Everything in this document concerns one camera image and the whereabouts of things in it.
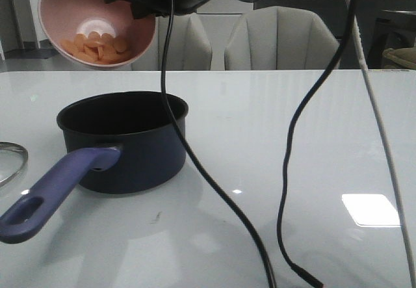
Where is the olive cushion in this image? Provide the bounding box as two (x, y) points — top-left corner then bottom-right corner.
(382, 47), (416, 70)

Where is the grey upholstered chair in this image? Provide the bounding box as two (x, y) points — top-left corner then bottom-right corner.
(131, 13), (213, 71)
(224, 6), (339, 70)

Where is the glass lid with blue knob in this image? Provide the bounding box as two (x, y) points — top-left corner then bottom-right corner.
(1, 141), (29, 187)

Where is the dark blue saucepan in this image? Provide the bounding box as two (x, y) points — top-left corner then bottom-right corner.
(1, 91), (189, 244)

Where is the black cable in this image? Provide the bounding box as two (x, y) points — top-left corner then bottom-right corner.
(276, 0), (361, 288)
(160, 0), (278, 288)

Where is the right grey upholstered chair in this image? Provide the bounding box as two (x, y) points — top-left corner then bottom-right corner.
(224, 6), (339, 70)

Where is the white cabinet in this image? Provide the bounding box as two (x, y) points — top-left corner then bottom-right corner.
(197, 0), (254, 70)

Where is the pink bowl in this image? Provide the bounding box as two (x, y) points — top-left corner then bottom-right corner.
(38, 0), (155, 70)

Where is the left grey upholstered chair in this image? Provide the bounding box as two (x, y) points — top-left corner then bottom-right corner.
(131, 13), (213, 71)

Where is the dark grey counter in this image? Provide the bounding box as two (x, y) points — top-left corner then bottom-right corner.
(254, 0), (415, 69)

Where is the white cable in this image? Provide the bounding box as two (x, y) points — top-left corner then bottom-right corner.
(337, 0), (416, 288)

